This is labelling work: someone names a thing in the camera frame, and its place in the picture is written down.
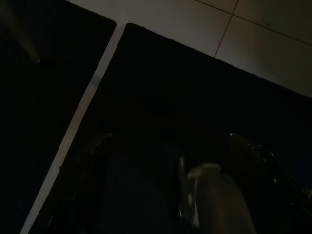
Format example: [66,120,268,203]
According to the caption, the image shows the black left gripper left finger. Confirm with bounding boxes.
[47,133,114,234]

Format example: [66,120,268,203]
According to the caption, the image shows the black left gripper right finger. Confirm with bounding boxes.
[228,133,312,234]

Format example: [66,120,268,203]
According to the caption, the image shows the grey robot leg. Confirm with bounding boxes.
[178,156,259,234]

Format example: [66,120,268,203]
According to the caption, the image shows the light wooden dining table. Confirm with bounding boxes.
[0,0,41,64]

